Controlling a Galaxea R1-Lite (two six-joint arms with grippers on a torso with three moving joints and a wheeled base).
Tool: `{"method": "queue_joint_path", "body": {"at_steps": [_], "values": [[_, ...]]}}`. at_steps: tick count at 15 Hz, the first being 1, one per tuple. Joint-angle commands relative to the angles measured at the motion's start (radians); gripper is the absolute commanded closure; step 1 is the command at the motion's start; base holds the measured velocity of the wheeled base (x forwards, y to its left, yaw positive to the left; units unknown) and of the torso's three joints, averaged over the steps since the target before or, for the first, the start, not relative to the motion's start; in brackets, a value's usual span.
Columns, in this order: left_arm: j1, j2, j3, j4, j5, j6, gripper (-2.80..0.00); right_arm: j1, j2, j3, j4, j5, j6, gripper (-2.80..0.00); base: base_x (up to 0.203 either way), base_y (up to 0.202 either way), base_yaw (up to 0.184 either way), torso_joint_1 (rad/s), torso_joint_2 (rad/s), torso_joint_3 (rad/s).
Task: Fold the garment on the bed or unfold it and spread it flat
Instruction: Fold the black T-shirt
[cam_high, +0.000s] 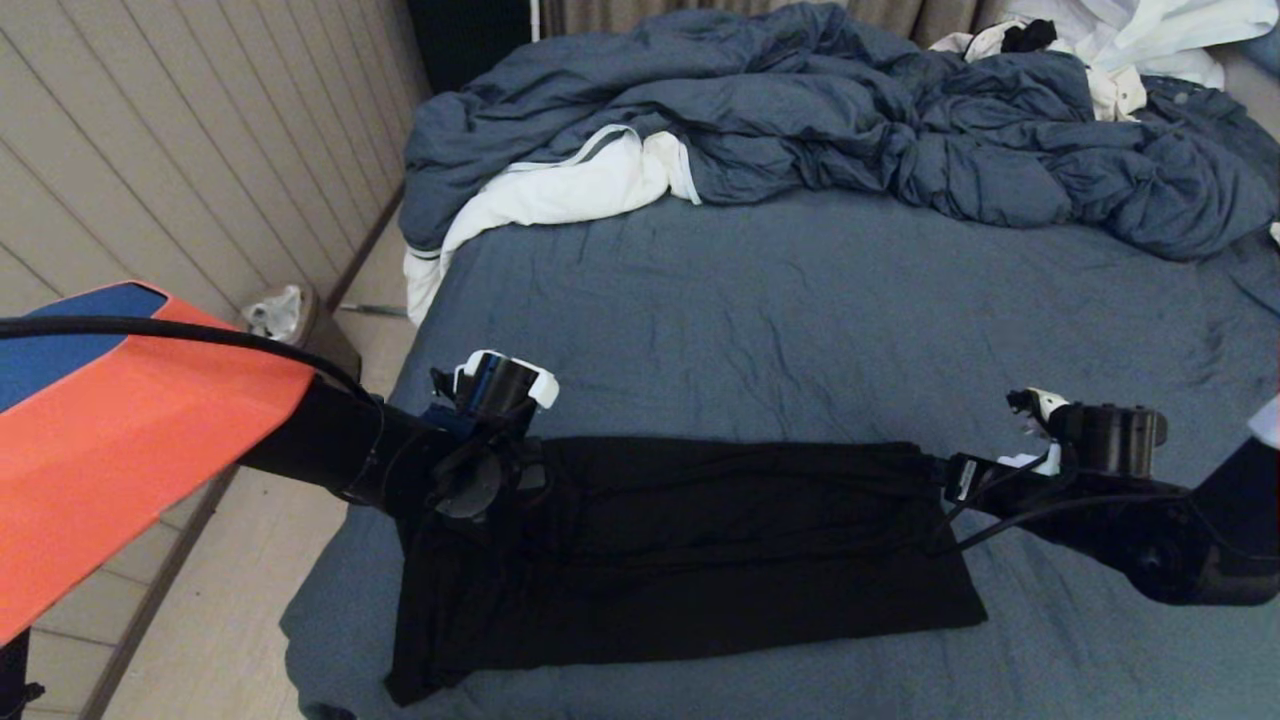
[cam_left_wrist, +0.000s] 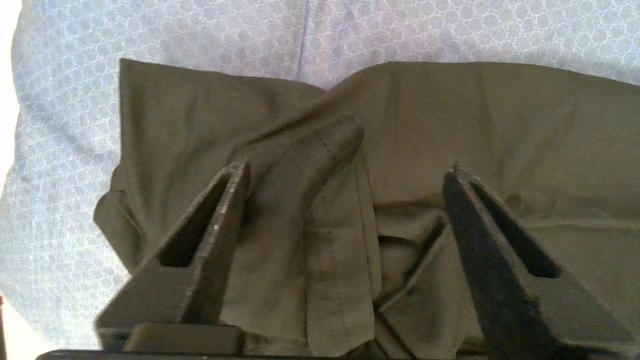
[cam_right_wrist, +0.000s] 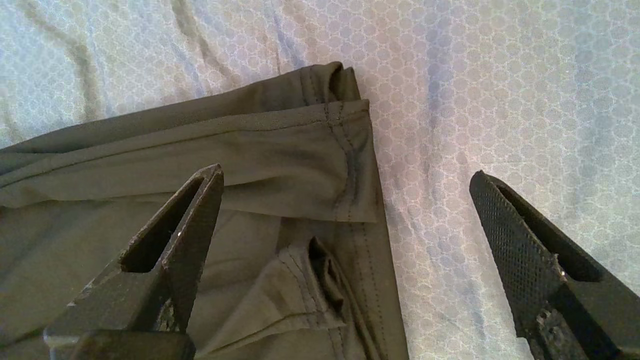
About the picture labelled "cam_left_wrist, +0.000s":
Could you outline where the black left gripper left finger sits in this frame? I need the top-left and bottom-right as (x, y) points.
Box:
(94, 160), (252, 351)

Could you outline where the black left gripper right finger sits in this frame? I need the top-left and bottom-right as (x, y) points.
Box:
(442, 166), (635, 360)

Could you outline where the black t-shirt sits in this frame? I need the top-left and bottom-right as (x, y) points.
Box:
(93, 57), (640, 358)

